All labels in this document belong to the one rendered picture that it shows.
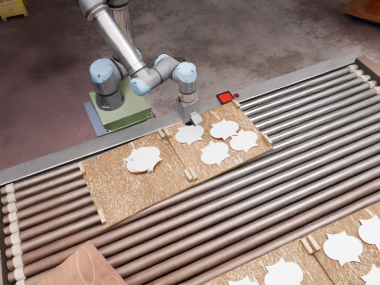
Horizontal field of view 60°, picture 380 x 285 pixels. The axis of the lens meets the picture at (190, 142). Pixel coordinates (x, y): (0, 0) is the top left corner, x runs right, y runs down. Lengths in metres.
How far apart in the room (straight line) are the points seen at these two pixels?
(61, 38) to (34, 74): 0.64
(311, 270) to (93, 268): 0.76
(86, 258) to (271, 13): 3.62
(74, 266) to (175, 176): 0.53
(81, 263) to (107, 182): 0.40
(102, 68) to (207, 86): 1.73
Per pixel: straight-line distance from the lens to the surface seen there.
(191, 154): 1.50
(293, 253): 1.33
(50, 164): 1.65
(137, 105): 1.72
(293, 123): 1.71
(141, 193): 1.41
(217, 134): 1.56
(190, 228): 1.34
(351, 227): 1.45
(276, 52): 3.68
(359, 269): 1.39
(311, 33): 4.05
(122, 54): 1.31
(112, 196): 1.43
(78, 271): 1.23
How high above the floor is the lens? 2.15
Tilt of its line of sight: 52 degrees down
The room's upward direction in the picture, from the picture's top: 3 degrees counter-clockwise
